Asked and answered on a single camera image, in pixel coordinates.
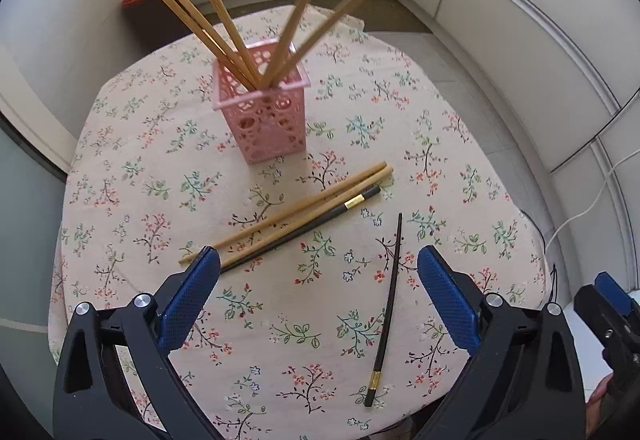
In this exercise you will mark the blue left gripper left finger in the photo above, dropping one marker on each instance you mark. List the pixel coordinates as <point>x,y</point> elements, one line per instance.
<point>182,297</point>

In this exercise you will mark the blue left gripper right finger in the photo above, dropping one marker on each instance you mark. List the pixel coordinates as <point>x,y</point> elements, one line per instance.
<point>453,308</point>

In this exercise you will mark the bamboo chopstick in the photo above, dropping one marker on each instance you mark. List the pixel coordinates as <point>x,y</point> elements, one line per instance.
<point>205,24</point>
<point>284,66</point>
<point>283,44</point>
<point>308,214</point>
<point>287,214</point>
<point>209,42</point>
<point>248,63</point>

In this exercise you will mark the black chopstick gold band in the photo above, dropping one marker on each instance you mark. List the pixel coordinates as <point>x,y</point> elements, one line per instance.
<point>327,217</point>
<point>388,316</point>

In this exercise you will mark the pink perforated utensil holder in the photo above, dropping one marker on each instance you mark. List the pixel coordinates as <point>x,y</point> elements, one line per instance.
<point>265,124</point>

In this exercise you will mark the person's right hand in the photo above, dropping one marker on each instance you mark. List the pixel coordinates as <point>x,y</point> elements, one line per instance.
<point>594,405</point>

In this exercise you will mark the floral tablecloth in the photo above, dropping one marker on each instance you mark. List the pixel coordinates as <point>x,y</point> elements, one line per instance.
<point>285,346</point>

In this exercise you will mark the red and brown trash bin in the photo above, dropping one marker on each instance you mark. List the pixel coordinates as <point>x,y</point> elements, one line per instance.
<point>152,23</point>

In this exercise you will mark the brown floor mat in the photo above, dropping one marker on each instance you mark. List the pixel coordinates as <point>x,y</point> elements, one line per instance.
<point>377,15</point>

